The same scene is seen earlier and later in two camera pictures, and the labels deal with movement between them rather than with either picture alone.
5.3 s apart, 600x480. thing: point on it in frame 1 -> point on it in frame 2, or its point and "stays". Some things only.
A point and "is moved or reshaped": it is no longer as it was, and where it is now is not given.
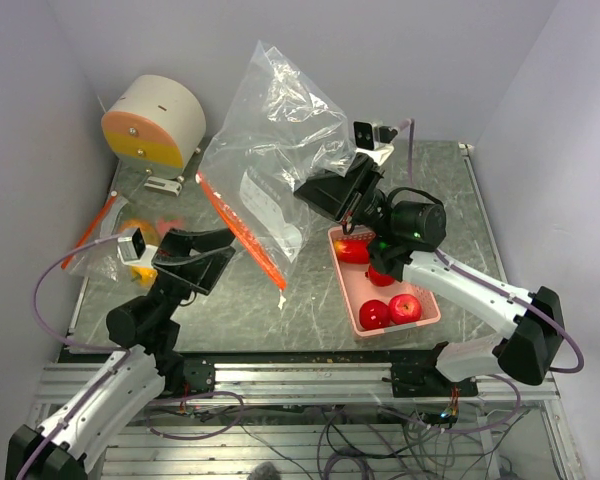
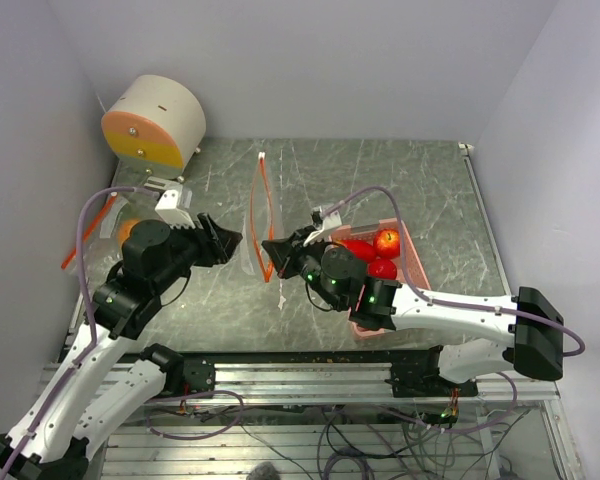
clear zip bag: x=271 y=134 is moved or reshaped
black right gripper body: x=375 y=211 -> x=305 y=261
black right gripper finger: x=336 y=192 -> x=280 y=249
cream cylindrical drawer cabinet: x=155 y=127 stays
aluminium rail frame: x=342 y=421 stays
